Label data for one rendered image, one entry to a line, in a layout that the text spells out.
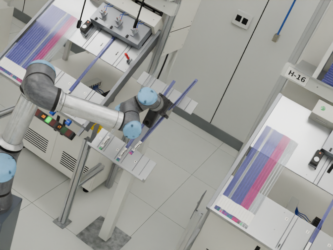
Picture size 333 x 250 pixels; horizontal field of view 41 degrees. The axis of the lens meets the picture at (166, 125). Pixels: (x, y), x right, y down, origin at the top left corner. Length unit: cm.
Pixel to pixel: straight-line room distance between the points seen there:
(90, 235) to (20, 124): 109
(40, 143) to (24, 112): 121
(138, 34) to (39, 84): 95
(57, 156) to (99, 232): 60
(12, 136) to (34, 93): 32
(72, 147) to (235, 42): 178
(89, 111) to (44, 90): 19
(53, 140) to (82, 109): 130
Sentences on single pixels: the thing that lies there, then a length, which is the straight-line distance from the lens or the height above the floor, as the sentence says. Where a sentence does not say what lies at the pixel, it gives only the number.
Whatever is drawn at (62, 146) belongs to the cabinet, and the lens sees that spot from 300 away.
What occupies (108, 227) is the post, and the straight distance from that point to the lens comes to 275.
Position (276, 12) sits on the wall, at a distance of 385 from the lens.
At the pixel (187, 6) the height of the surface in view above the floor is 132.
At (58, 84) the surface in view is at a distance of 255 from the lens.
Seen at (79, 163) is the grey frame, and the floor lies 47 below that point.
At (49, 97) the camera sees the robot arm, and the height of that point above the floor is 115.
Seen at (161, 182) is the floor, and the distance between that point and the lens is 342.
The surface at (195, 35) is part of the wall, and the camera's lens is 411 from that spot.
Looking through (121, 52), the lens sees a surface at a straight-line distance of 257.
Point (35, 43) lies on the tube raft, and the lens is 272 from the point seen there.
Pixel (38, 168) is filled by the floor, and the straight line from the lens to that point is 318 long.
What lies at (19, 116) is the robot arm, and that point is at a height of 95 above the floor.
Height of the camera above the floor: 203
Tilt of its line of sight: 29 degrees down
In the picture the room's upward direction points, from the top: 23 degrees clockwise
